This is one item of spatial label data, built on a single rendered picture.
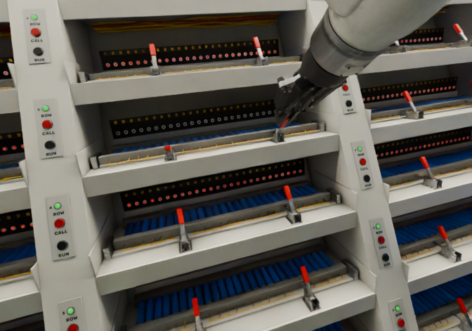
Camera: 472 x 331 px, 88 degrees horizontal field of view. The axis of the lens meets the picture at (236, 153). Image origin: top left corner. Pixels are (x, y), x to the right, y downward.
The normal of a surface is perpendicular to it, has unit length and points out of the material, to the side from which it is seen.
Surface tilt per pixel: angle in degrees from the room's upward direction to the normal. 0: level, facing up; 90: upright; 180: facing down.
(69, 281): 90
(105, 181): 111
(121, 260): 21
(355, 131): 90
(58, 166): 90
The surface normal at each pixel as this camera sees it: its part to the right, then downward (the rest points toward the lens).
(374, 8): -0.61, 0.73
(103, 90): 0.26, 0.23
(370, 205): 0.20, -0.13
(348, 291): -0.11, -0.96
